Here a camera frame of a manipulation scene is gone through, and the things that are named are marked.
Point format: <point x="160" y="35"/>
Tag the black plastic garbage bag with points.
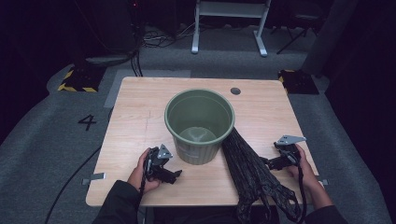
<point x="246" y="169"/>

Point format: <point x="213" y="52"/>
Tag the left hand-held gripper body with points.
<point x="155" y="165"/>

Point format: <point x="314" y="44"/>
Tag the green plastic trash bin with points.
<point x="193" y="154"/>

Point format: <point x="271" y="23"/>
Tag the person's left hand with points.
<point x="138" y="174"/>

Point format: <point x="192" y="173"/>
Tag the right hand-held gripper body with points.
<point x="289" y="155"/>

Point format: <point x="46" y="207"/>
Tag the white desk frame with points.
<point x="229" y="9"/>

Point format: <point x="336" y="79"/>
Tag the grey stand base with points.
<point x="107" y="59"/>

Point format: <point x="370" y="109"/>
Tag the black yellow striped base plate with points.
<point x="299" y="82"/>
<point x="82" y="79"/>

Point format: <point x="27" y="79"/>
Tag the black folding chair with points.
<point x="299" y="18"/>

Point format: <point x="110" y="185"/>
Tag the grey curtain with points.
<point x="327" y="37"/>

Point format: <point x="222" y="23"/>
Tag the person's right hand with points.
<point x="306" y="174"/>

